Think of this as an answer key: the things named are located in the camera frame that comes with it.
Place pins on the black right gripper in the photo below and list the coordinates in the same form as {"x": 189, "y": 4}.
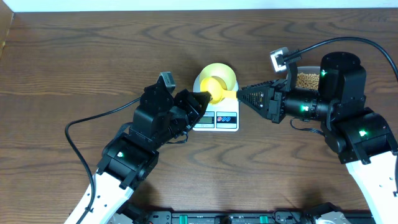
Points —
{"x": 276, "y": 88}

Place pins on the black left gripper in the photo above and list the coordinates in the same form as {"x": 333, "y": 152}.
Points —
{"x": 183, "y": 100}

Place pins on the yellow measuring scoop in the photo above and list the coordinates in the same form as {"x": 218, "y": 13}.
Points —
{"x": 217, "y": 92}

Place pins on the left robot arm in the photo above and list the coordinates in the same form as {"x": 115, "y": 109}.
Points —
{"x": 123, "y": 166}

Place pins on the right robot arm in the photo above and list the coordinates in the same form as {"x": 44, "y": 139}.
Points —
{"x": 360, "y": 137}

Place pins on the white digital kitchen scale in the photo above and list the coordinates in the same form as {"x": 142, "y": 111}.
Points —
{"x": 223, "y": 116}

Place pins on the yellow plastic bowl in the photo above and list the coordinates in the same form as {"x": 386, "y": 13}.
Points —
{"x": 222, "y": 72}

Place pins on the clear plastic container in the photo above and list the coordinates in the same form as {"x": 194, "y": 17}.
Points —
{"x": 308, "y": 70}

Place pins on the soybeans pile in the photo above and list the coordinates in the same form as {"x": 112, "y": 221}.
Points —
{"x": 308, "y": 81}

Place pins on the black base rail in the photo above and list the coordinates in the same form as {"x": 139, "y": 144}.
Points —
{"x": 324, "y": 213}

